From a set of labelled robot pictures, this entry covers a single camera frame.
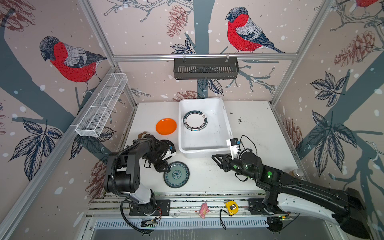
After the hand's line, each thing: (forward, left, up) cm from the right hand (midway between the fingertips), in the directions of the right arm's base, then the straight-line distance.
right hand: (211, 158), depth 70 cm
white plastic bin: (+23, -2, -20) cm, 31 cm away
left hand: (+1, +27, -18) cm, 32 cm away
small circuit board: (-25, +30, -20) cm, 44 cm away
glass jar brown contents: (0, -45, -13) cm, 47 cm away
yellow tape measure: (-17, -11, -19) cm, 27 cm away
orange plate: (+31, +32, -17) cm, 48 cm away
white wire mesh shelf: (+15, +61, +12) cm, 64 cm away
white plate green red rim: (+37, +11, -17) cm, 42 cm away
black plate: (+17, +27, -17) cm, 36 cm away
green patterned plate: (-3, +18, -19) cm, 26 cm away
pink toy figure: (-19, +3, -17) cm, 26 cm away
